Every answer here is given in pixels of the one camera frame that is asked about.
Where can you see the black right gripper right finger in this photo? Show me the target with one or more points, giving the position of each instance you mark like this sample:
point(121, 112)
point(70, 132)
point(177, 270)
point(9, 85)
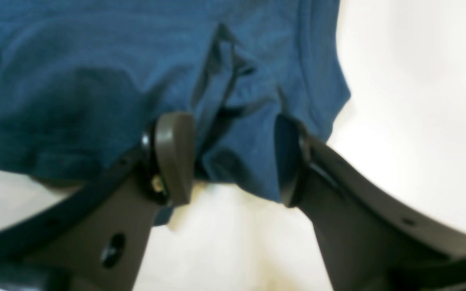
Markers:
point(368, 240)

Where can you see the dark blue t-shirt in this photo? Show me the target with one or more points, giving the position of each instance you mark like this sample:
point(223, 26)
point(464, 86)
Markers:
point(81, 79)

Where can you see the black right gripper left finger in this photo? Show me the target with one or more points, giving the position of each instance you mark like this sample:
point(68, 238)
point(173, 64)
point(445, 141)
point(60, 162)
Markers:
point(95, 239)

